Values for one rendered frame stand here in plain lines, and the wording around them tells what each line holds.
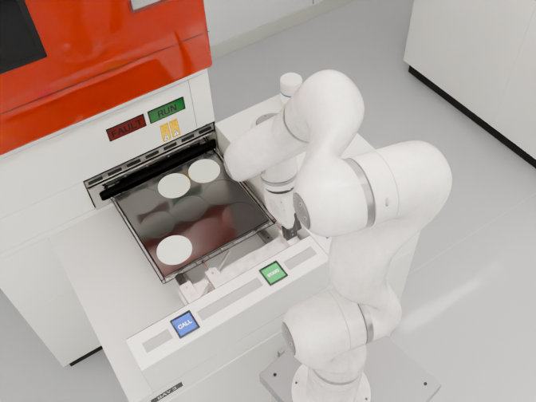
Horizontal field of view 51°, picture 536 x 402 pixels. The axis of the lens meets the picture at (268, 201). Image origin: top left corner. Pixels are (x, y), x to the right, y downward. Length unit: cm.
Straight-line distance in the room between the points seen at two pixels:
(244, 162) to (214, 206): 63
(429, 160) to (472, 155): 241
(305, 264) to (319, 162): 78
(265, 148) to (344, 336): 37
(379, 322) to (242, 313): 47
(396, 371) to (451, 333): 108
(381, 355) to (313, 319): 49
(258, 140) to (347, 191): 37
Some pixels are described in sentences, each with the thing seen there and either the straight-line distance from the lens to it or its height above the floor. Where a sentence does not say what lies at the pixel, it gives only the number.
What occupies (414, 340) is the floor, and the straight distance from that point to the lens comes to 251.
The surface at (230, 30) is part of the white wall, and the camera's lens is 371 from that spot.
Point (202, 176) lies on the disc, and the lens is 179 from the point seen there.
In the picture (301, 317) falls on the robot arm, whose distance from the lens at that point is 105.
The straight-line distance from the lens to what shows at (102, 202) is 184.
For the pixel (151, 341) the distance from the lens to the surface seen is 144.
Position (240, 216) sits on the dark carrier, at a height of 90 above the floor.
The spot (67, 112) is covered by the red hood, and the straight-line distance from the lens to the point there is 154.
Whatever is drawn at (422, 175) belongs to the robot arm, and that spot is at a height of 165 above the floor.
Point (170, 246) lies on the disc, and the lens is 164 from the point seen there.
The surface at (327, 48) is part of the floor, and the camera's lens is 379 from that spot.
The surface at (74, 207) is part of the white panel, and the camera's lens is 183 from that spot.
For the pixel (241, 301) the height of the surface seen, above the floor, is 96.
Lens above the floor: 222
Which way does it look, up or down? 51 degrees down
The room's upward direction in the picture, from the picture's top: 3 degrees counter-clockwise
